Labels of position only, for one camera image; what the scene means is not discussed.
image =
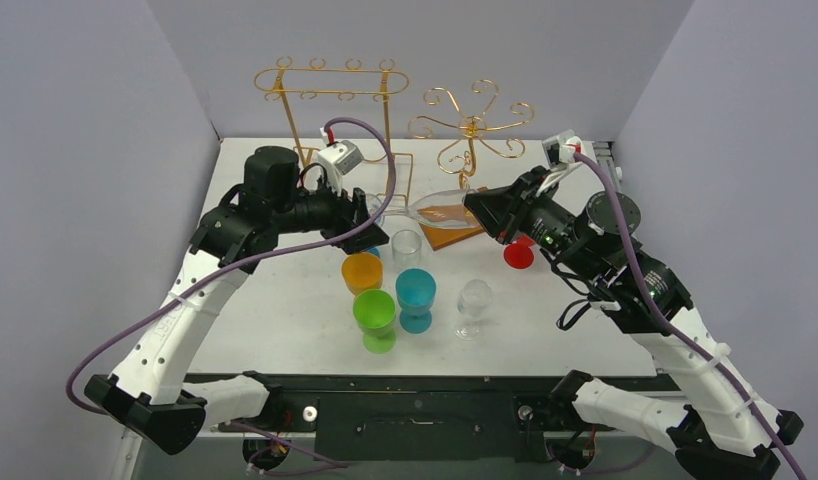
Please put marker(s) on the aluminium rail frame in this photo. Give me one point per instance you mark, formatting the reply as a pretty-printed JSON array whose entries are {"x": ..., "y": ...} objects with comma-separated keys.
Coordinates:
[{"x": 708, "y": 435}]

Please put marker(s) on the teal plastic goblet front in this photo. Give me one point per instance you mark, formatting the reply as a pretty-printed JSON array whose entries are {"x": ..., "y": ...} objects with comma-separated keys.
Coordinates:
[{"x": 415, "y": 290}]

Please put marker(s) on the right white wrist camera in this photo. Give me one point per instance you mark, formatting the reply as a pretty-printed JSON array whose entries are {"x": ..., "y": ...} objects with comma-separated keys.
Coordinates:
[{"x": 560, "y": 148}]

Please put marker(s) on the clear wine glass amber tint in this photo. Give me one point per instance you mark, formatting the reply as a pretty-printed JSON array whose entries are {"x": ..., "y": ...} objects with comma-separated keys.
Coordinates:
[{"x": 442, "y": 210}]

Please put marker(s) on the orange plastic goblet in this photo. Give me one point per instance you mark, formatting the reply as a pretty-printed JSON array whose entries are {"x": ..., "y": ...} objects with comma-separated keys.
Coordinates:
[{"x": 362, "y": 272}]

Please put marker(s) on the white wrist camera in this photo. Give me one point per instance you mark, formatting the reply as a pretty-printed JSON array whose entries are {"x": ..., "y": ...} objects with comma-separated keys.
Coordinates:
[
  {"x": 338, "y": 157},
  {"x": 560, "y": 148}
]

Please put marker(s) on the green plastic goblet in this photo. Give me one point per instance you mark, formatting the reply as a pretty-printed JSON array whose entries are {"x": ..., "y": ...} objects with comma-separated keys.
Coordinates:
[{"x": 374, "y": 311}]

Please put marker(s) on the clear glass tumbler goblet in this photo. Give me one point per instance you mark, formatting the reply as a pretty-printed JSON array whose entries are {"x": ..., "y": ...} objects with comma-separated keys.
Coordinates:
[{"x": 406, "y": 248}]

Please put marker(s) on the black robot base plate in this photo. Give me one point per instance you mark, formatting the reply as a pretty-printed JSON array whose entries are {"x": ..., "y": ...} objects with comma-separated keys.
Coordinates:
[{"x": 406, "y": 418}]

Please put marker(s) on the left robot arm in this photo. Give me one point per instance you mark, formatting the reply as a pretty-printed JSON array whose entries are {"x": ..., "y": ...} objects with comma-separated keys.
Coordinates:
[{"x": 147, "y": 392}]

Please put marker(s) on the gold tree rack wooden base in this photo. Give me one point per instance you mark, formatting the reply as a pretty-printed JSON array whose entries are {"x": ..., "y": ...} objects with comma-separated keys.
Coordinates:
[{"x": 459, "y": 157}]

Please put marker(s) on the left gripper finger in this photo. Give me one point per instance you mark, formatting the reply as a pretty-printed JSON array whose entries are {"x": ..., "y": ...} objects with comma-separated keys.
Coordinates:
[
  {"x": 358, "y": 209},
  {"x": 371, "y": 237}
]

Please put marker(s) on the clear wine glass front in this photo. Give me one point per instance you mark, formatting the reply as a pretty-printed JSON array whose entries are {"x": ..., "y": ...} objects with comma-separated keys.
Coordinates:
[{"x": 473, "y": 301}]

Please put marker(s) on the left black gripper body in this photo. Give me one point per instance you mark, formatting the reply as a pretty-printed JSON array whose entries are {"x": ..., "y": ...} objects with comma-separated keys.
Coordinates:
[{"x": 323, "y": 211}]

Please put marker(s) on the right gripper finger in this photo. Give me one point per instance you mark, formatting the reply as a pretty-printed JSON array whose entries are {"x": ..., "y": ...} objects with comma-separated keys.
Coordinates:
[
  {"x": 491, "y": 215},
  {"x": 501, "y": 199}
]

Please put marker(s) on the red plastic goblet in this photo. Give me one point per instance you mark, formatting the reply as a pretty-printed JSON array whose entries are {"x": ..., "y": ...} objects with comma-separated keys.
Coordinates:
[{"x": 519, "y": 253}]

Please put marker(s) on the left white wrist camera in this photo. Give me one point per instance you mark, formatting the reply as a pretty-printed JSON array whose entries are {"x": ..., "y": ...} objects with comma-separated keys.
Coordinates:
[{"x": 338, "y": 157}]

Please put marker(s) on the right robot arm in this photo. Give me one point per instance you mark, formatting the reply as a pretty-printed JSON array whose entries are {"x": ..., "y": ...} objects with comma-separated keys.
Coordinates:
[{"x": 722, "y": 430}]

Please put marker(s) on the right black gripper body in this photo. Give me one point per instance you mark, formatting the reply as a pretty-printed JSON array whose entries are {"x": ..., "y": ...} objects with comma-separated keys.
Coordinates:
[{"x": 512, "y": 207}]

